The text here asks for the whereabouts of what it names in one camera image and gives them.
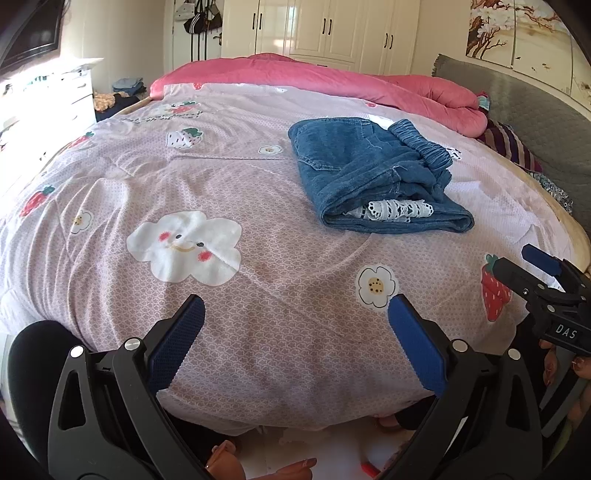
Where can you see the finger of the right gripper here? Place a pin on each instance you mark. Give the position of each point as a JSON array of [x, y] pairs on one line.
[[526, 285], [571, 279]]

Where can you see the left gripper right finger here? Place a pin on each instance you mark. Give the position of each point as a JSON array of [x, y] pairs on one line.
[[484, 423]]

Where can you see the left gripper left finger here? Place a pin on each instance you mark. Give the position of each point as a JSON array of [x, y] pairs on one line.
[[106, 422]]

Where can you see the blue denim lace-trimmed pants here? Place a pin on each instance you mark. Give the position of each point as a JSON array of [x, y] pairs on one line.
[[365, 178]]

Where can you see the right hand red nails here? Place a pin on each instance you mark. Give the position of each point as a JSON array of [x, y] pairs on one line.
[[567, 386]]

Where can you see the grey headboard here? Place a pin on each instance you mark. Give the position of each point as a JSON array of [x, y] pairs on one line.
[[554, 131]]

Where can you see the striped pillow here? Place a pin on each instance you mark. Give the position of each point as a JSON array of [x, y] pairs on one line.
[[502, 139]]

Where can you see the pink quilt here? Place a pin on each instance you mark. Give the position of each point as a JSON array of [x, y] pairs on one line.
[[438, 99]]

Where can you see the pink strawberry print bedsheet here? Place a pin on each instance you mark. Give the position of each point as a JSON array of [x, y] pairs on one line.
[[199, 193]]

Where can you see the white wardrobe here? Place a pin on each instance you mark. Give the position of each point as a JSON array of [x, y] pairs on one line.
[[371, 37]]

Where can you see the white dresser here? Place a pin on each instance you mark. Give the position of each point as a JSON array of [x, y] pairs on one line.
[[47, 105]]

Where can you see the clothes pile on floor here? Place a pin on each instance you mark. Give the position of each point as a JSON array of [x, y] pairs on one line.
[[107, 105]]

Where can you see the hanging bags on door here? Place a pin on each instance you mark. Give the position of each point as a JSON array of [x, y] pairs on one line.
[[196, 31]]

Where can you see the floral wall painting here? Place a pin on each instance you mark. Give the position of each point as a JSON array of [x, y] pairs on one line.
[[530, 38]]

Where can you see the wall-mounted black television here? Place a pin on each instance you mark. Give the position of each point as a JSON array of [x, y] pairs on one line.
[[29, 29]]

